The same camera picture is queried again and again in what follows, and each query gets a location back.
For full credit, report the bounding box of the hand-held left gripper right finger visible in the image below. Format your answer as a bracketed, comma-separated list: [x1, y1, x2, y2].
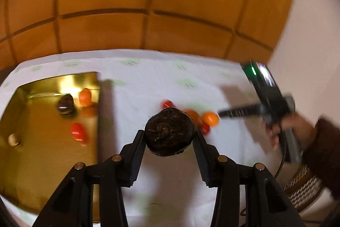
[193, 130, 306, 227]

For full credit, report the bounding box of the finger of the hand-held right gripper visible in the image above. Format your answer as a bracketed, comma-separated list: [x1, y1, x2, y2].
[218, 103, 263, 119]

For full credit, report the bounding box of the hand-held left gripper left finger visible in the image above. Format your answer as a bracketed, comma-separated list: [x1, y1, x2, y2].
[32, 130, 147, 227]

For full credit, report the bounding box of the plain orange mandarin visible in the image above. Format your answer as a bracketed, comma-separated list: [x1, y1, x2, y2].
[201, 112, 220, 128]

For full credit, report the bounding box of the round dark mangosteen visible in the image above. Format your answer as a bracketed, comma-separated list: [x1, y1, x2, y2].
[145, 107, 196, 157]

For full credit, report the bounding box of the orange mandarin with green leaf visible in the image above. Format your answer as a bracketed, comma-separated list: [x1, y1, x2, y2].
[183, 109, 204, 128]

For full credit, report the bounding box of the large red tomato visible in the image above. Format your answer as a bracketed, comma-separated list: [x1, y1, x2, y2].
[70, 123, 89, 144]

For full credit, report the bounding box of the orange mandarin with short stem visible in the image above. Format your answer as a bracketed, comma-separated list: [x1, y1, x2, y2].
[79, 88, 92, 107]

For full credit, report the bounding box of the dark mangosteen with curled top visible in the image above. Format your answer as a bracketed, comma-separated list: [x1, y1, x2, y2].
[58, 94, 75, 114]

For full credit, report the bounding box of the gold metal tin box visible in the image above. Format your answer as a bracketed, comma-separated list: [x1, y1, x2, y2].
[0, 71, 101, 217]

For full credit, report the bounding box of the small beige longan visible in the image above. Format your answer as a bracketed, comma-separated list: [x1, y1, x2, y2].
[7, 133, 20, 146]

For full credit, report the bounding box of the person's right forearm brown sleeve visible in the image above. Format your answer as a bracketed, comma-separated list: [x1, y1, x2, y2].
[301, 117, 340, 201]

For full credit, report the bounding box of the person's right hand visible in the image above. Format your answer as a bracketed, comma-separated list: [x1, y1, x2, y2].
[262, 111, 318, 151]

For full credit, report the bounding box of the white tablecloth with green print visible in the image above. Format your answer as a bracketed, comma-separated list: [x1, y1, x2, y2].
[0, 49, 282, 227]

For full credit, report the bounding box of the woven wicker chair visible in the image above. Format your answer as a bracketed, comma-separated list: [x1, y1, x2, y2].
[283, 164, 330, 213]

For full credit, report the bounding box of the wooden panelled wardrobe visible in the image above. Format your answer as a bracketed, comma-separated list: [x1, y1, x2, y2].
[0, 0, 300, 70]

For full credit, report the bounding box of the black cable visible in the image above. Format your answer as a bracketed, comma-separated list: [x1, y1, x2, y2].
[240, 134, 289, 217]

